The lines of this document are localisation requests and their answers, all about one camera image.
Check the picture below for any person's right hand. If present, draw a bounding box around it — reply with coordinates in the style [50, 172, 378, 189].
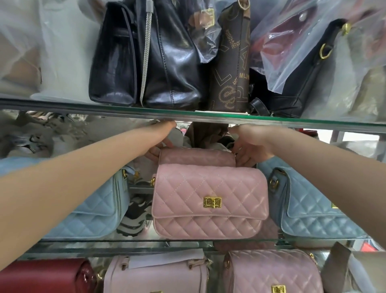
[228, 124, 275, 168]

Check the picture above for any white plastic wrapped bag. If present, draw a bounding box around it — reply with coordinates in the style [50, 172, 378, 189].
[0, 0, 100, 101]

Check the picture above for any black glossy leather handbag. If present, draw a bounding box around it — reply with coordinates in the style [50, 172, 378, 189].
[135, 0, 203, 110]

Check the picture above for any black handbag gold ring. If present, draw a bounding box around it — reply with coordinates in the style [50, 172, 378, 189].
[249, 19, 352, 119]

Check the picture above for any person's left hand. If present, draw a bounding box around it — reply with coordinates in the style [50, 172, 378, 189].
[144, 120, 177, 161]

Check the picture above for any person's left forearm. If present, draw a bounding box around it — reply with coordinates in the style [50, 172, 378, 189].
[0, 125, 163, 267]

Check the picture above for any light blue quilted handbag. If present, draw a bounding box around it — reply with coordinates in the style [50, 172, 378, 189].
[0, 157, 135, 241]
[257, 157, 369, 239]

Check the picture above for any brown printed handbag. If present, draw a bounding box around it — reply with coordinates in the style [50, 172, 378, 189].
[208, 0, 252, 113]

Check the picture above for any red leather handbag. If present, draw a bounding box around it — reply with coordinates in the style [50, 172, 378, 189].
[0, 257, 98, 293]

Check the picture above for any clear plastic bag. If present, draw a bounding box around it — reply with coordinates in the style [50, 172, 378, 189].
[181, 0, 230, 64]
[250, 0, 380, 93]

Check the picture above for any pink quilted handbag gold clasp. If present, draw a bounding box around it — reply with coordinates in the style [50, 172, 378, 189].
[223, 249, 324, 293]
[150, 163, 269, 241]

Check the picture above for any glass shelf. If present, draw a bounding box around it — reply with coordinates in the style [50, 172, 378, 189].
[18, 237, 374, 257]
[0, 97, 386, 134]

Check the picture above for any pink smooth leather handbag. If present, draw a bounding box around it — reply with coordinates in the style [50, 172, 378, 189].
[103, 255, 211, 293]

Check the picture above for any grey paper wrapping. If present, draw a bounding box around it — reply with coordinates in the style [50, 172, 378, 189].
[320, 241, 386, 293]

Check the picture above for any black textured leather handbag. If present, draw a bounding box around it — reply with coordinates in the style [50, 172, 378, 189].
[88, 1, 140, 107]

